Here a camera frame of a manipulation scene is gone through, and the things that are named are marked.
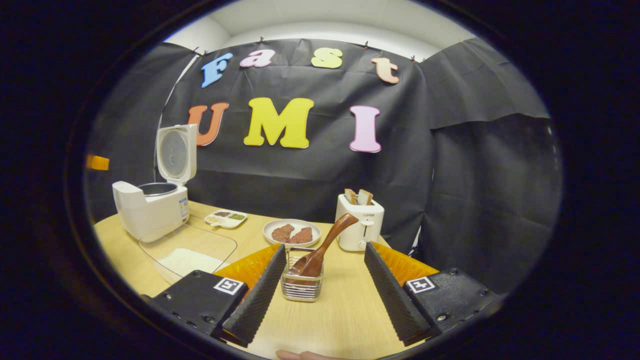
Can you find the white rice cooker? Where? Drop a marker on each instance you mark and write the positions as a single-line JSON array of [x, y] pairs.
[[150, 212]]

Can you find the white round plate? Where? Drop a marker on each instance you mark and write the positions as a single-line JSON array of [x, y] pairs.
[[292, 222]]

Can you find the brown wooden spoon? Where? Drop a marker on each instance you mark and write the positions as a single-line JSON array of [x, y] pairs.
[[327, 242]]

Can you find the clear container of white rice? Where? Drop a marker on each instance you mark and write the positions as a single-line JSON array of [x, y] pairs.
[[190, 260]]

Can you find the black backdrop cloth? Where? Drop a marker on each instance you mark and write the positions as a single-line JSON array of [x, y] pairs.
[[325, 185]]

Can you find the white toaster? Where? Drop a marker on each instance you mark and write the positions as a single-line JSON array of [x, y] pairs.
[[355, 222]]

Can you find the toasted bread slice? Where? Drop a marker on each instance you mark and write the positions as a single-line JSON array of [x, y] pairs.
[[365, 197], [350, 197]]

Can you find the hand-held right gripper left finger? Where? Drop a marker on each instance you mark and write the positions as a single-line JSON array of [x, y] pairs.
[[260, 300]]

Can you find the brown meat piece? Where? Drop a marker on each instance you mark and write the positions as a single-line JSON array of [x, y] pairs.
[[282, 233], [302, 236]]

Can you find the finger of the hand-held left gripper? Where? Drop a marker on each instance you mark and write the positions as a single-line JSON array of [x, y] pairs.
[[97, 163]]

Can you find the white divided condiment dish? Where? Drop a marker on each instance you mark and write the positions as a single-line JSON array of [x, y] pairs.
[[225, 220]]

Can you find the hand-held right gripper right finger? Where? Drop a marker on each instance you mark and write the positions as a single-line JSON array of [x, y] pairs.
[[392, 300]]

